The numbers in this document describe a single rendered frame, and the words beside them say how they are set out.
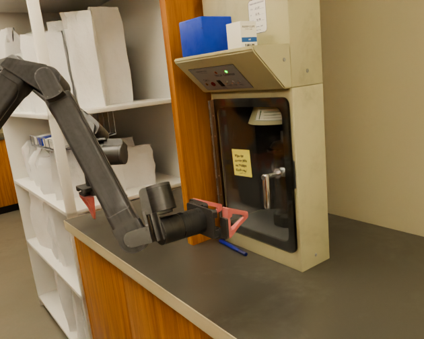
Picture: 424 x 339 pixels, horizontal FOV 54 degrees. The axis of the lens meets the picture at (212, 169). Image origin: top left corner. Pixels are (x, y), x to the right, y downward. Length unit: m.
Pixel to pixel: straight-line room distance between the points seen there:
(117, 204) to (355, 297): 0.57
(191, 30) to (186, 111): 0.26
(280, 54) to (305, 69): 0.09
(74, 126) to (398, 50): 0.91
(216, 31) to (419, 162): 0.69
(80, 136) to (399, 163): 0.93
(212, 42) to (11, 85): 0.48
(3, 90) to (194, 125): 0.55
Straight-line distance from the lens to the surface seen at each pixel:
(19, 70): 0.98
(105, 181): 0.89
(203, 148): 1.29
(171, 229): 0.87
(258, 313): 0.97
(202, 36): 1.07
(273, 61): 0.96
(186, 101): 1.25
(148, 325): 1.37
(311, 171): 1.07
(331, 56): 1.47
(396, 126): 1.36
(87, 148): 0.91
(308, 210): 1.09
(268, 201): 1.04
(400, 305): 1.02
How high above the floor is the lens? 1.46
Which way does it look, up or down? 13 degrees down
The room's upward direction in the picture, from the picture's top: 6 degrees counter-clockwise
